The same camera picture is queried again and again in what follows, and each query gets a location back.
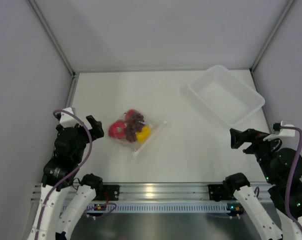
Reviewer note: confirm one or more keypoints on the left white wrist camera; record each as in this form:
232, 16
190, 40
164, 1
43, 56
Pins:
66, 120

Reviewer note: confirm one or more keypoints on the clear zip top bag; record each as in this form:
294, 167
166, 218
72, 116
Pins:
136, 147

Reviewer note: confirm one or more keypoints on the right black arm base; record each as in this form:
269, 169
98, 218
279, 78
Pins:
218, 192

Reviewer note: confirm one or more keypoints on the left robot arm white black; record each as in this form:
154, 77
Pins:
51, 221

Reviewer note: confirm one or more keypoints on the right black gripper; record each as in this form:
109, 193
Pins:
238, 137

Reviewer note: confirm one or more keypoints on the yellow fake bell pepper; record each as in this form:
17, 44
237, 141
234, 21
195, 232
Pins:
142, 136

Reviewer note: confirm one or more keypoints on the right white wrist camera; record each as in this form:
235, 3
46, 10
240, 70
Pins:
280, 130

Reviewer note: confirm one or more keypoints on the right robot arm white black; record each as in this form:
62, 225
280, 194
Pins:
279, 156

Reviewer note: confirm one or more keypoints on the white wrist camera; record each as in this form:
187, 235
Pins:
280, 130
66, 120

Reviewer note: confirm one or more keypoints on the white slotted cable duct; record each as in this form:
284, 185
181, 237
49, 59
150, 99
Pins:
193, 207

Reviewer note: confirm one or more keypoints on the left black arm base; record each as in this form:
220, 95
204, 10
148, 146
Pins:
110, 192

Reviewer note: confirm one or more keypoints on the aluminium mounting rail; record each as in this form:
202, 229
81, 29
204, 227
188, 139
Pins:
162, 192

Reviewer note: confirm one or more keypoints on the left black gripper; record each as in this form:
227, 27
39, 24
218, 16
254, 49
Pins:
97, 131

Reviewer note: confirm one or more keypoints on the purple fake grapes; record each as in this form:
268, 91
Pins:
134, 125

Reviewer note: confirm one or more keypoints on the red fake strawberry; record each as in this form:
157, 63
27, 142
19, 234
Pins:
117, 129

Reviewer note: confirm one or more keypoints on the white plastic basket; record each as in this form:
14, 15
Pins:
227, 97

